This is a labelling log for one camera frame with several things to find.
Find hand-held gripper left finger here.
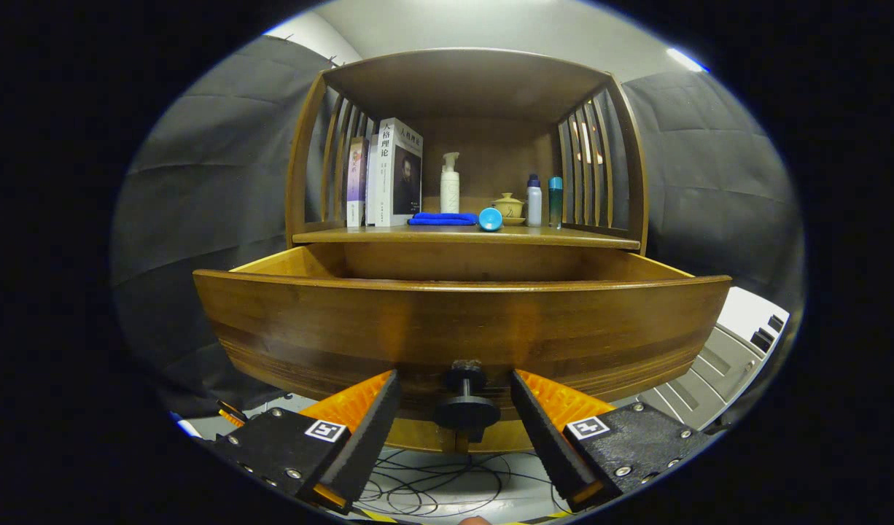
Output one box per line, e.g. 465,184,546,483
214,369,403,516

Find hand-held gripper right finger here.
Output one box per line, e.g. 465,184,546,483
510,368,714,513

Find black drawer knob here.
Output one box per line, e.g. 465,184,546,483
432,359,502,431

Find wooden drawer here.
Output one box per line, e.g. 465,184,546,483
193,243,732,424

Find white drawer cabinet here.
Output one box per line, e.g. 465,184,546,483
633,286,790,431

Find wooden countertop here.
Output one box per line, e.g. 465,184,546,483
292,224,641,251

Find orange black object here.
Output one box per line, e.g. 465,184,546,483
215,399,248,429

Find blue cloth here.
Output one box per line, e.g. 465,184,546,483
408,211,479,226

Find beige lidded teacup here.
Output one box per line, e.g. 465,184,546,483
491,192,526,226

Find thin white book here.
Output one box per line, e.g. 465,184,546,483
365,133,380,226

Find purple book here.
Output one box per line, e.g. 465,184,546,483
346,136,370,228

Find white pump bottle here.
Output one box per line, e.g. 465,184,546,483
440,152,461,214

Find white portrait book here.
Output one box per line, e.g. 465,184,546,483
375,117,424,228

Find small ceiling light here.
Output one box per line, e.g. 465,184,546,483
666,47,710,74

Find black floor cables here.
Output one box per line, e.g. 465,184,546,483
352,448,564,520

